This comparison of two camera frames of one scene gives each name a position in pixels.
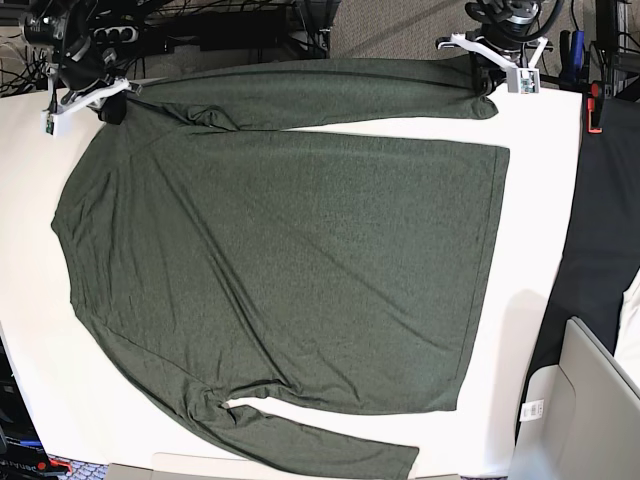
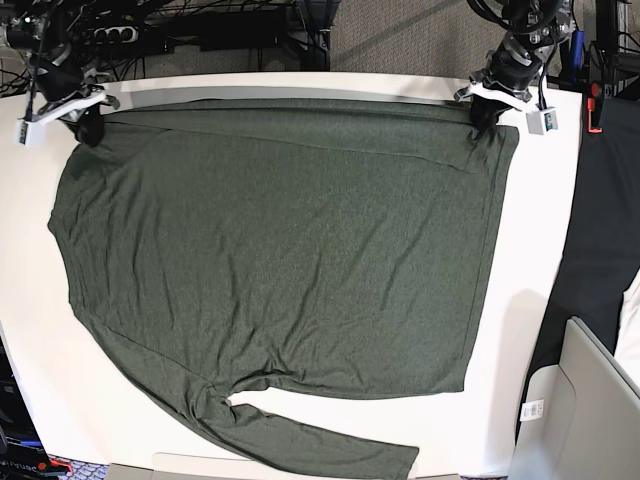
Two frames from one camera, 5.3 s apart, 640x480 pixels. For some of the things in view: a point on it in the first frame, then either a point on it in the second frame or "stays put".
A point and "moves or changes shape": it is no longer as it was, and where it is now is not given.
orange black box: [22, 455] stays put
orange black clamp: [594, 107] stays put
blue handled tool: [578, 52] stays put
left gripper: [79, 65] → [58, 75]
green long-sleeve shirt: [226, 257] moves or changes shape
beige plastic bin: [580, 419] stays put
